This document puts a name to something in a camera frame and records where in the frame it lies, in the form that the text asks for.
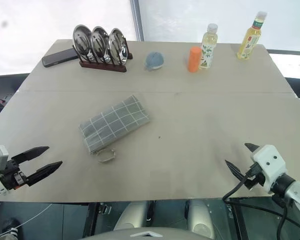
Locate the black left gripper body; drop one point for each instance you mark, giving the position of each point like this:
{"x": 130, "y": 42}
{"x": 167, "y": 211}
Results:
{"x": 13, "y": 177}

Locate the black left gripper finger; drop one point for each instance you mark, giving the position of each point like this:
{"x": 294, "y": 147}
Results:
{"x": 31, "y": 153}
{"x": 46, "y": 170}

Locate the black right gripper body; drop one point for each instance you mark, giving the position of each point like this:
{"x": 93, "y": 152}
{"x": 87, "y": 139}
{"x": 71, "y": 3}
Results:
{"x": 253, "y": 177}

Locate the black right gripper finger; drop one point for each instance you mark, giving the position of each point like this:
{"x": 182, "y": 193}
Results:
{"x": 251, "y": 147}
{"x": 234, "y": 169}

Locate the grey checked pencil pouch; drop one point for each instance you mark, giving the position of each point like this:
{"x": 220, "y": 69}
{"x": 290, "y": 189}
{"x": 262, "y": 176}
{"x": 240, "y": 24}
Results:
{"x": 115, "y": 120}

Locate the silver rounded robot leg cover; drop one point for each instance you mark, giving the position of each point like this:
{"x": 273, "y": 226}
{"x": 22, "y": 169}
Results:
{"x": 200, "y": 215}
{"x": 132, "y": 215}

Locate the black smartphone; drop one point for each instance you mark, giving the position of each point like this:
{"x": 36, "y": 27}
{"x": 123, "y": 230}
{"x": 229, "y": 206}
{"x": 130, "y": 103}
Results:
{"x": 60, "y": 58}

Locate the orange cylinder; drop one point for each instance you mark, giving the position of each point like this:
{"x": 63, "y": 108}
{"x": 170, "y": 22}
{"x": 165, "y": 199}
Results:
{"x": 194, "y": 60}

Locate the tall yellow oil bottle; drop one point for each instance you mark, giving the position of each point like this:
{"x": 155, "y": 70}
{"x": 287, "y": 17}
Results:
{"x": 250, "y": 40}

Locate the small floral label drink bottle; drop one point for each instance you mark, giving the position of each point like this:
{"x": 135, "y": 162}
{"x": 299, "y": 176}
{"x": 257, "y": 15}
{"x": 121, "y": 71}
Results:
{"x": 208, "y": 47}

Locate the grey robot chest with chevron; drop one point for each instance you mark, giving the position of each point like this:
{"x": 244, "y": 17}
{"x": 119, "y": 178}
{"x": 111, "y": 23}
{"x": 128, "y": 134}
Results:
{"x": 147, "y": 235}

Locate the dark wooden plate rack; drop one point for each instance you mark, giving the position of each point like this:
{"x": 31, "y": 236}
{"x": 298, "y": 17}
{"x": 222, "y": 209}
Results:
{"x": 103, "y": 67}

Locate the stainless steel plate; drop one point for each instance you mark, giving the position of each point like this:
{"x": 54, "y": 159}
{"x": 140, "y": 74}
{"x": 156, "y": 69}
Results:
{"x": 99, "y": 42}
{"x": 81, "y": 40}
{"x": 117, "y": 45}

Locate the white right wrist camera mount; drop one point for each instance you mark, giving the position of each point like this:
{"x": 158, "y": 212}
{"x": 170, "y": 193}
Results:
{"x": 268, "y": 160}

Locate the black table frame leg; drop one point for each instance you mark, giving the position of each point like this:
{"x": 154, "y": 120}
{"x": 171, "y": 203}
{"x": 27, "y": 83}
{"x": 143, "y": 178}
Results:
{"x": 236, "y": 220}
{"x": 92, "y": 217}

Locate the grey window frame post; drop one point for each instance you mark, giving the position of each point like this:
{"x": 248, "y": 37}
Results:
{"x": 137, "y": 20}

